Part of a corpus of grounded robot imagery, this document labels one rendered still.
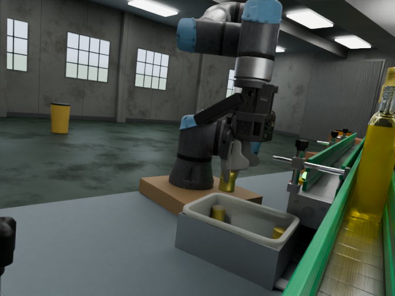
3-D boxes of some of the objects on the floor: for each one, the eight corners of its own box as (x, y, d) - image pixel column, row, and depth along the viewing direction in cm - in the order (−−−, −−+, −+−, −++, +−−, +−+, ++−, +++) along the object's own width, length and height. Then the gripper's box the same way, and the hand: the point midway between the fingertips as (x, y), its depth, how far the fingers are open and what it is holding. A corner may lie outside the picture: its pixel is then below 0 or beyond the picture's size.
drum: (66, 130, 649) (67, 103, 638) (72, 133, 620) (73, 105, 609) (47, 130, 624) (48, 101, 613) (52, 133, 595) (53, 103, 584)
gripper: (266, 80, 52) (247, 194, 55) (284, 87, 61) (267, 184, 65) (223, 77, 56) (208, 182, 60) (246, 83, 65) (232, 174, 69)
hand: (228, 174), depth 63 cm, fingers closed on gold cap, 3 cm apart
